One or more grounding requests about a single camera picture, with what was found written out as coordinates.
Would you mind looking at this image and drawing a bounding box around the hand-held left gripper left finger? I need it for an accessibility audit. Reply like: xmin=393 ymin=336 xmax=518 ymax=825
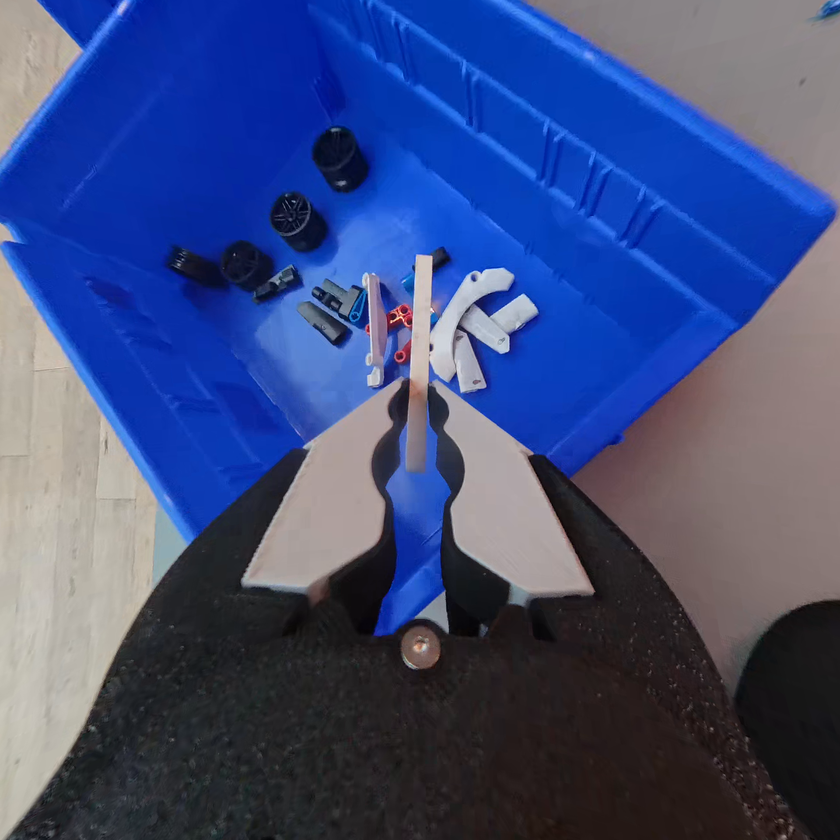
xmin=241 ymin=379 xmax=403 ymax=606

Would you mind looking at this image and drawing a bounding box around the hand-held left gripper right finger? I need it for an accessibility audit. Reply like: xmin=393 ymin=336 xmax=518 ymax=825
xmin=427 ymin=382 xmax=597 ymax=603

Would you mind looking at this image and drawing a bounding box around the white toy panel piece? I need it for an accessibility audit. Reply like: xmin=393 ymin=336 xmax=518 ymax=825
xmin=406 ymin=255 xmax=434 ymax=475

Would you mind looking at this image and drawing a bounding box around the blue plastic bin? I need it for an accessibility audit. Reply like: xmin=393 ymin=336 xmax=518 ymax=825
xmin=0 ymin=0 xmax=837 ymax=637
xmin=36 ymin=0 xmax=135 ymax=48

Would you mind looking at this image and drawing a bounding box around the grey desk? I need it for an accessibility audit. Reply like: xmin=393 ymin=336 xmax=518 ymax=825
xmin=525 ymin=0 xmax=840 ymax=697

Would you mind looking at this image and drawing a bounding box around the white curved panel piece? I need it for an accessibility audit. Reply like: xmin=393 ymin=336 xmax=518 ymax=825
xmin=459 ymin=305 xmax=513 ymax=355
xmin=453 ymin=330 xmax=488 ymax=395
xmin=492 ymin=293 xmax=540 ymax=332

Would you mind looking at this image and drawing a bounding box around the black curved panel piece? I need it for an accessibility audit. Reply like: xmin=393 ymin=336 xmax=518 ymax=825
xmin=297 ymin=301 xmax=352 ymax=347

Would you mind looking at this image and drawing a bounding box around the long white beam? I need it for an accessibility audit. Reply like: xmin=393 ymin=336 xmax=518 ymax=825
xmin=362 ymin=272 xmax=389 ymax=388

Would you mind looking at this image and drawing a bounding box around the white arch panel piece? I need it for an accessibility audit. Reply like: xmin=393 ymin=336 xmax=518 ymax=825
xmin=430 ymin=267 xmax=516 ymax=383

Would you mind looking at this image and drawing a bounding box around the black angled brick block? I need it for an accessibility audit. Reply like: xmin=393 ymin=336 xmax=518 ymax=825
xmin=311 ymin=279 xmax=365 ymax=322

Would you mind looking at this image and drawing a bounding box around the black wheel rim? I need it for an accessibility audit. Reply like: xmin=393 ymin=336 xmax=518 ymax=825
xmin=311 ymin=126 xmax=370 ymax=193
xmin=220 ymin=241 xmax=275 ymax=293
xmin=166 ymin=246 xmax=227 ymax=288
xmin=269 ymin=192 xmax=329 ymax=253

